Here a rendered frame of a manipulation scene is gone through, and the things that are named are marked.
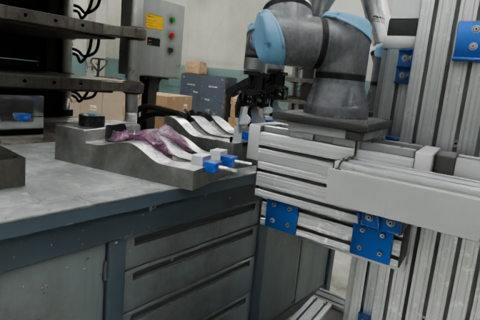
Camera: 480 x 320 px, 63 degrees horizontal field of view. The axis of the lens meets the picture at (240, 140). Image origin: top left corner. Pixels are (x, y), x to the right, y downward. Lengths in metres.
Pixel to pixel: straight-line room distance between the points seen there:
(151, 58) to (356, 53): 1.39
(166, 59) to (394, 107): 1.37
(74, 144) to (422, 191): 0.96
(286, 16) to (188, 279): 0.85
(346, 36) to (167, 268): 0.81
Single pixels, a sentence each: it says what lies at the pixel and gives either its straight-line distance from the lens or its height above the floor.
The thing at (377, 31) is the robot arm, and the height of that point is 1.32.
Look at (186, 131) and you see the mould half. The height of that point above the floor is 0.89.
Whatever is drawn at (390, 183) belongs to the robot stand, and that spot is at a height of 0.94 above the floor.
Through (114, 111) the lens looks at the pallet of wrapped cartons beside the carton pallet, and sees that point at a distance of 5.30.
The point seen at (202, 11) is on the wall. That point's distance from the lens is 9.44.
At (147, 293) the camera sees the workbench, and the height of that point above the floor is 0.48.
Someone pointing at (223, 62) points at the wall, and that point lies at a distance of 8.95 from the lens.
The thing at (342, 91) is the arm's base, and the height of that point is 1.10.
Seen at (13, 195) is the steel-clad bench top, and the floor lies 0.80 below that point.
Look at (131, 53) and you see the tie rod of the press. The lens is 1.91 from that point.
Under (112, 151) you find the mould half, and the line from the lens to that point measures 1.18.
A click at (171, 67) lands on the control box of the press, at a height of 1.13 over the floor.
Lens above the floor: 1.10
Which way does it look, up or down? 9 degrees down
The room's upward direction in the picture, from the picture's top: 5 degrees clockwise
